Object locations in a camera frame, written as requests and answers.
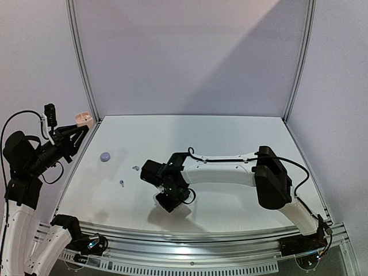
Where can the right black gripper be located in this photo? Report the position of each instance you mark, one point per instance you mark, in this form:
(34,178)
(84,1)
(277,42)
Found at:
(172,201)

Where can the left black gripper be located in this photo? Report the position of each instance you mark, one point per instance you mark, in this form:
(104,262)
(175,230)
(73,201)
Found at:
(64,142)

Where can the pink-white earbud charging case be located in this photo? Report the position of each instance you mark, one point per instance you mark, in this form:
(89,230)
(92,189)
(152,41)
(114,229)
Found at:
(84,119)

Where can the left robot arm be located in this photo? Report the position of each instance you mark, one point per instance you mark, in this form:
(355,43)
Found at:
(28,159)

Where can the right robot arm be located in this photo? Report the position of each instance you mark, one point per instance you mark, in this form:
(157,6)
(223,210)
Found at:
(275,178)

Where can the purple earbud charging case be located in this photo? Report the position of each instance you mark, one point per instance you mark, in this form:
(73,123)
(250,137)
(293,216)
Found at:
(105,156)

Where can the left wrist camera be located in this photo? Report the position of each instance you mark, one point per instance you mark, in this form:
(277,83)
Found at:
(48,122)

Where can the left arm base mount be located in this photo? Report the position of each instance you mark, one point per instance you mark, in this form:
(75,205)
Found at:
(95,244)

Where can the aluminium front rail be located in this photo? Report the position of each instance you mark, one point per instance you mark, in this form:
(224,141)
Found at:
(134,252)

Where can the left aluminium corner post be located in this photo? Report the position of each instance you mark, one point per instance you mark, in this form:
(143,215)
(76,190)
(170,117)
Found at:
(80,58)

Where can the aluminium corner post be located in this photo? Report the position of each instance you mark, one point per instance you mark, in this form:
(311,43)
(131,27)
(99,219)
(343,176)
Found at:
(305,40)
(80,58)

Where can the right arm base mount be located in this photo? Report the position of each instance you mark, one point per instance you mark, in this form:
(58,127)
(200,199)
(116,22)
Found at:
(298,244)

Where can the right aluminium corner post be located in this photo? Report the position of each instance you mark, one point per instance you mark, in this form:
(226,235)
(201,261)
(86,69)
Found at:
(305,40)

